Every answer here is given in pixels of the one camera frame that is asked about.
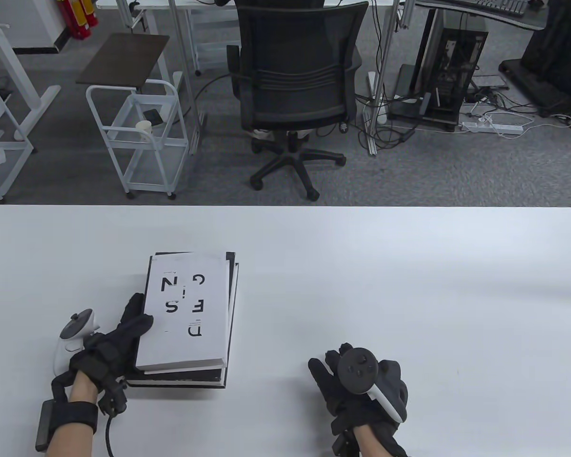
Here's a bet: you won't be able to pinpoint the dark grey laptop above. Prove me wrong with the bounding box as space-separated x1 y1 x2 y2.
394 64 417 100

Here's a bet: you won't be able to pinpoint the grey floor plate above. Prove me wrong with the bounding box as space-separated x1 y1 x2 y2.
471 74 510 90

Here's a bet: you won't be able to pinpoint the dark brown table board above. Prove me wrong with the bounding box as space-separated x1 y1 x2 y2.
76 33 170 89

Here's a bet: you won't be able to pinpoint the white desk leg frame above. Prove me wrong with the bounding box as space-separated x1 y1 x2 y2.
0 9 61 141

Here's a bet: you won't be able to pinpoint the black wrist sensor band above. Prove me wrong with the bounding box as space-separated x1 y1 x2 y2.
35 371 99 453

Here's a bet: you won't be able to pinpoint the white book black letters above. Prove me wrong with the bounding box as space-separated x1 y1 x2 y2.
136 255 232 373

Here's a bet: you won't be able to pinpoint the person's right hand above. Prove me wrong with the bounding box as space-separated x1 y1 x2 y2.
308 343 408 457

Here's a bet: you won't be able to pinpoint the person's left forearm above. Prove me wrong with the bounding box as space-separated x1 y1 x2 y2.
45 371 98 457

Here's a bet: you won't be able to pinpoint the black equipment stand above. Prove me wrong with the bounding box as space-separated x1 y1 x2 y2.
499 0 571 118

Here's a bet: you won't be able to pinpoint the black mesh office chair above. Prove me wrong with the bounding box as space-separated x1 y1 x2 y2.
226 0 369 201

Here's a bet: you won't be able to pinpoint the aluminium frame post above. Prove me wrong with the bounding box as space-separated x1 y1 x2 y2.
367 0 405 158
168 0 206 156

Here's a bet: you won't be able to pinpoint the grey white controller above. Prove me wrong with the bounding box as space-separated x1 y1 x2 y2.
337 347 409 424
52 308 100 377

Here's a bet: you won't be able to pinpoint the black computer tower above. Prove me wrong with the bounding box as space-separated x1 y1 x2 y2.
421 28 489 132

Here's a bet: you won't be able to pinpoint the white drawer unit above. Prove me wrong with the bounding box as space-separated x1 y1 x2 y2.
190 10 241 72

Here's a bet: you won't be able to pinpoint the person's left hand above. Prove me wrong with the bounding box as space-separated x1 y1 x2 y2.
69 293 154 416

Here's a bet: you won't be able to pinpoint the black photo cover book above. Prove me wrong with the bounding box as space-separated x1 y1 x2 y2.
125 251 240 388

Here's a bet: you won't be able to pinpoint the white power strip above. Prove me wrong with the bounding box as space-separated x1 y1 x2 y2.
462 121 524 134

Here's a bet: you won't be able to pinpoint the white rolling cart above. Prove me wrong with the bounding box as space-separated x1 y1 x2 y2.
86 79 191 199

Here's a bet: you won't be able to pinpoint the person's right forearm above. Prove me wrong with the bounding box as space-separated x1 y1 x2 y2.
352 426 391 457

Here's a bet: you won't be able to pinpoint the dark keyboard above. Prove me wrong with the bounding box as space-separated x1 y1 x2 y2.
476 0 528 17

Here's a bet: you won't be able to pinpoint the black curved desk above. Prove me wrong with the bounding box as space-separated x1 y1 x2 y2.
409 0 549 96

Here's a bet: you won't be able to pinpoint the black glove cable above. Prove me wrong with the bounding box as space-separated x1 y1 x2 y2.
104 413 119 457

